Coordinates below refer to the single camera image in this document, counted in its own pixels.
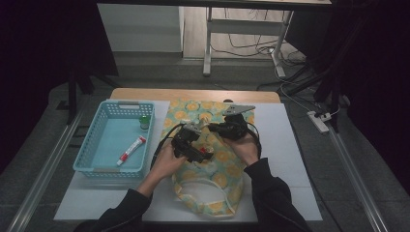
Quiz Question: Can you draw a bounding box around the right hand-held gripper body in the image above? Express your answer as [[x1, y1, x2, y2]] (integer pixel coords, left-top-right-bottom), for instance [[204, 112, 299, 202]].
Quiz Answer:
[[221, 104, 256, 141]]

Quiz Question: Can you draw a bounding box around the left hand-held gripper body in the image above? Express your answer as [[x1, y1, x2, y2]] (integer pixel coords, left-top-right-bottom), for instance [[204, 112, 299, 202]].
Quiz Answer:
[[170, 121, 207, 164]]

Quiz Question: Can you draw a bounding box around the orange print cloth bag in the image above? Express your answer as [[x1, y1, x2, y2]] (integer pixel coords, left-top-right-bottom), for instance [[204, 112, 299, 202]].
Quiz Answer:
[[161, 99, 255, 218]]

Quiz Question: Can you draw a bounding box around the small green capped bottle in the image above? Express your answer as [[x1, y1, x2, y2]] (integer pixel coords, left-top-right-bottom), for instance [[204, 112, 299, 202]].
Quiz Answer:
[[138, 115, 151, 131]]

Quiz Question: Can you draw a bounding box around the white and red tube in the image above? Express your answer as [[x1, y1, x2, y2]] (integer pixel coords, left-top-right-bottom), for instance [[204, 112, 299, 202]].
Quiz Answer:
[[116, 135, 147, 167]]

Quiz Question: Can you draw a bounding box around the blue plastic basket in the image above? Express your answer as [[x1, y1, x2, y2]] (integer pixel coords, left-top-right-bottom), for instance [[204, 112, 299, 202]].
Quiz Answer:
[[73, 100, 156, 181]]

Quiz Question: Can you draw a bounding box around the person's right hand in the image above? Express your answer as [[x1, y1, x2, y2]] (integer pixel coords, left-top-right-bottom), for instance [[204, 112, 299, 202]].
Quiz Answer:
[[224, 134, 260, 167]]

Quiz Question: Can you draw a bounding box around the person's left hand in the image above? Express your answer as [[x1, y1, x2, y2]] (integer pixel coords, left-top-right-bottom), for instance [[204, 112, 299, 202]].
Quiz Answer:
[[151, 139, 188, 183]]

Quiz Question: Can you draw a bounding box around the white table mat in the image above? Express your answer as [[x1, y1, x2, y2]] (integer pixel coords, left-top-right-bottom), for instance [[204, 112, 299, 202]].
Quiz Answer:
[[53, 100, 323, 223]]

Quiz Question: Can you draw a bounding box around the white metal stand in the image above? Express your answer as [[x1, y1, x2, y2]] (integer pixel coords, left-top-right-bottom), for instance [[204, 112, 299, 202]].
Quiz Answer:
[[211, 8, 306, 66]]

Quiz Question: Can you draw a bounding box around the white power strip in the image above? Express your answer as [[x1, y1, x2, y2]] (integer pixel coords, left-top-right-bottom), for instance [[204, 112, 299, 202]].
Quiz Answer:
[[307, 110, 331, 134]]

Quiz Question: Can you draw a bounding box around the black stand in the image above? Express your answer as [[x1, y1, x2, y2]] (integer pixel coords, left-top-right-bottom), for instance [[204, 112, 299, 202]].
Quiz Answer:
[[56, 64, 120, 126], [286, 18, 359, 133]]

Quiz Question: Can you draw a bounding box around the white cabinet panel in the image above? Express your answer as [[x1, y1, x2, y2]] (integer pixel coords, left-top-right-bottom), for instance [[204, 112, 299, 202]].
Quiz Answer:
[[97, 3, 185, 53]]

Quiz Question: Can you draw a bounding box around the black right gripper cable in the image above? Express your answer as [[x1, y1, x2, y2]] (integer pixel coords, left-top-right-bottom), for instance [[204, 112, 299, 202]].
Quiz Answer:
[[246, 121, 263, 159]]

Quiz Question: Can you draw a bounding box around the white floor cable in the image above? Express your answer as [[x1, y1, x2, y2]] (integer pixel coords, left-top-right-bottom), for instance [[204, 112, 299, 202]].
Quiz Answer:
[[274, 61, 341, 118]]

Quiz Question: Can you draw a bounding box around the white desk frame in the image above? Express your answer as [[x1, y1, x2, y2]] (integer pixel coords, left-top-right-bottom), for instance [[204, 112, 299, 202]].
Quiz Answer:
[[96, 0, 333, 78]]

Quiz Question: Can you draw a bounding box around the metal floor rail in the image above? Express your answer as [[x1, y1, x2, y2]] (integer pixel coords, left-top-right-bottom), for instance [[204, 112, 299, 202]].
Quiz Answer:
[[6, 109, 85, 232], [325, 125, 390, 232]]

